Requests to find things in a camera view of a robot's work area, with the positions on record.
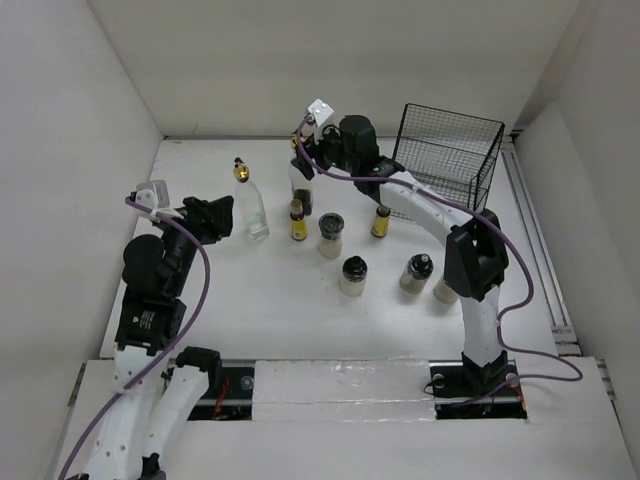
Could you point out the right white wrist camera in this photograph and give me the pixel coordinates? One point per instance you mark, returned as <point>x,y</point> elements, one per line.
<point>322,114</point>

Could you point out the black wire rack basket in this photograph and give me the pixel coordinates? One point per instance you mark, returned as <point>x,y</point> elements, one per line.
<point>452,153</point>

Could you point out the small yellow bottle cork right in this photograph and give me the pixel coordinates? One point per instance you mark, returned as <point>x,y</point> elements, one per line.
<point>380,224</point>

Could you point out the black top salt shaker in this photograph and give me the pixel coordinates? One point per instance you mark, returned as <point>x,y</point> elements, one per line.
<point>353,278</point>

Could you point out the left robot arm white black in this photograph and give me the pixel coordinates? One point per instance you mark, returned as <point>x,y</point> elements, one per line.
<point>153,395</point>

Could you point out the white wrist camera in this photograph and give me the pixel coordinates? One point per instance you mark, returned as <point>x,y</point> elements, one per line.
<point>150,197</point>
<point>322,114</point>

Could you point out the dark sauce bottle gold spout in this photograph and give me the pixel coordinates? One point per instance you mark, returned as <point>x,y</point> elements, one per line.
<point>300,188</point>

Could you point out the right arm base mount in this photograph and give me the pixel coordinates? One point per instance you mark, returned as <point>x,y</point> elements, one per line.
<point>455,398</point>

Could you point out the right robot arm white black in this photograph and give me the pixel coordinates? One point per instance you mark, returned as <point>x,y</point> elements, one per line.
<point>474,245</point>

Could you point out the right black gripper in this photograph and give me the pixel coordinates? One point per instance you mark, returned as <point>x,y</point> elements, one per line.
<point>315,147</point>

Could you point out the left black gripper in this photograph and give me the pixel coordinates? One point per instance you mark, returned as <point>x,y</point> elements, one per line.
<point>211,227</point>

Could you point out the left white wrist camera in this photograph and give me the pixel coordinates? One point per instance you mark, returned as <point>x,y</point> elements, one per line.
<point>150,197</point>

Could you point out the metal rail right edge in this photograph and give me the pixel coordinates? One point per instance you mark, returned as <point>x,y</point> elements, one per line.
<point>548,286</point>

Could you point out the small yellow bottle cork left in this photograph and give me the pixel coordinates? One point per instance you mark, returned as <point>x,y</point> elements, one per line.
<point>297,221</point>

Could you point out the brown spice shaker black top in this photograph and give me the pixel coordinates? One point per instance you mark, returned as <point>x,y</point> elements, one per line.
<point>416,273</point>

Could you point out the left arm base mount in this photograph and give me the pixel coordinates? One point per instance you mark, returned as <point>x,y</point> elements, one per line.
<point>232,400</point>

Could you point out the small yellow bottle cork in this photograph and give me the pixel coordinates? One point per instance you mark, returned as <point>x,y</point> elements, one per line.
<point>380,224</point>
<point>297,221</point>

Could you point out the clear oil bottle gold spout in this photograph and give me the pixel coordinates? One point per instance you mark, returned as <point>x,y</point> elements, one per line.
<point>250,202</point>

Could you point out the tan spice grinder silver top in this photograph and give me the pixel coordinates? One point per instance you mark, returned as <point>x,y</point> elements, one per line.
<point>444,293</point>

